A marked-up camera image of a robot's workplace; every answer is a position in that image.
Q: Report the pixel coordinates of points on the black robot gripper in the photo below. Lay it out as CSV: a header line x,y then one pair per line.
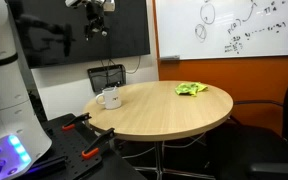
x,y
95,17

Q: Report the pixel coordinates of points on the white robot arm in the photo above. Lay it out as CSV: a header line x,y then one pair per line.
x,y
22,140

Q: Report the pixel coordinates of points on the white ceramic mug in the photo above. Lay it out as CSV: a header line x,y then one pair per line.
x,y
109,98

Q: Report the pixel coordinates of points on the whiteboard eraser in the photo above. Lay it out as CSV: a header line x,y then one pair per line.
x,y
166,58

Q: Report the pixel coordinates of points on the black orange clamp far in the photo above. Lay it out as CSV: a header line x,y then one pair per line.
x,y
71,124

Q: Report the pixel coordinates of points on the black orange clamp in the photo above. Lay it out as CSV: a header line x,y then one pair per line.
x,y
103,142
71,124

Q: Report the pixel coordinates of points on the white whiteboard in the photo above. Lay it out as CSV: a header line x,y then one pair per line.
x,y
211,29

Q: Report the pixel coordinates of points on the round wooden table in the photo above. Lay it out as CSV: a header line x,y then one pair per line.
x,y
153,112

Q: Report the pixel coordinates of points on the black orange clamp near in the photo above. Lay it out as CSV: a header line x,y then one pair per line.
x,y
103,142

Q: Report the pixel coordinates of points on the yellow green cloth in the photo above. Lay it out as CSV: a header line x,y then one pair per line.
x,y
191,88

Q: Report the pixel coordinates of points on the black perforated mounting board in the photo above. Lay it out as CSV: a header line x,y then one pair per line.
x,y
74,150

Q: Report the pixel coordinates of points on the black office chair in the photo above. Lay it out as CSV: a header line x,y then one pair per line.
x,y
243,152

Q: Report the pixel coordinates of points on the black wire basket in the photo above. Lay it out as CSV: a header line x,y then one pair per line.
x,y
107,76

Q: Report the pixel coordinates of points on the black wall monitor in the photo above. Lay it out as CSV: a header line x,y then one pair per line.
x,y
53,34

